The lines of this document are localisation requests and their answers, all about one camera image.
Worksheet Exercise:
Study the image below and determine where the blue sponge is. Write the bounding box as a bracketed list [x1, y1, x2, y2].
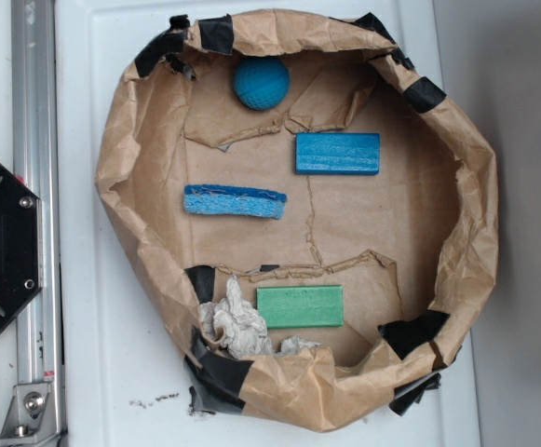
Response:
[183, 184, 288, 219]

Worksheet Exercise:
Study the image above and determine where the brown paper bin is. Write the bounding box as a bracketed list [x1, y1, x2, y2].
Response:
[95, 9, 498, 432]

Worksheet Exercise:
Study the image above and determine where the blue wooden block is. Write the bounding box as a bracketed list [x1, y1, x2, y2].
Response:
[295, 132, 381, 175]

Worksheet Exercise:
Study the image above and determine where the green wooden block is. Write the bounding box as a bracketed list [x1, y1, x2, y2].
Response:
[256, 285, 345, 329]

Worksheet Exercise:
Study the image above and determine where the crumpled white paper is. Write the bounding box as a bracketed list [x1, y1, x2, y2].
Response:
[198, 276, 322, 359]

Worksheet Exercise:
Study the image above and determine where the blue dimpled ball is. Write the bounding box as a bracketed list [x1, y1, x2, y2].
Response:
[233, 57, 291, 111]

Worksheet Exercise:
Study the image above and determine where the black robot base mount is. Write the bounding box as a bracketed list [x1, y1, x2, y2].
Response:
[0, 142, 44, 356]

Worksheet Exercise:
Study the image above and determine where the aluminium extrusion rail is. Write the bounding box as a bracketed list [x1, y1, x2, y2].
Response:
[11, 1, 67, 446]

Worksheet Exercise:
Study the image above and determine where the metal corner bracket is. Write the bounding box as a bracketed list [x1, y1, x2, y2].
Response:
[0, 383, 58, 446]

